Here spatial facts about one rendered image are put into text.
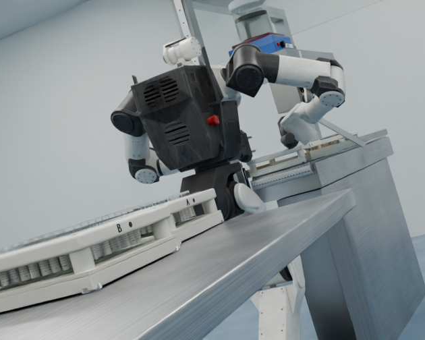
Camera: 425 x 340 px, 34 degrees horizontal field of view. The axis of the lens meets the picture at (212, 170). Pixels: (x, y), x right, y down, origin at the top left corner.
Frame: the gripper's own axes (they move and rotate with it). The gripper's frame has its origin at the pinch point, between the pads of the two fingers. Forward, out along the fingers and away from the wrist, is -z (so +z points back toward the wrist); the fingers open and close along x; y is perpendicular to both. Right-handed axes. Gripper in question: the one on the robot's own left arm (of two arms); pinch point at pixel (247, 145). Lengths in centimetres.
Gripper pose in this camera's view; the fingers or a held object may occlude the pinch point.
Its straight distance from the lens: 273.9
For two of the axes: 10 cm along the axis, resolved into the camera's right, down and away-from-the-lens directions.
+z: -5.6, 1.5, -8.2
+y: 7.8, -2.4, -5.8
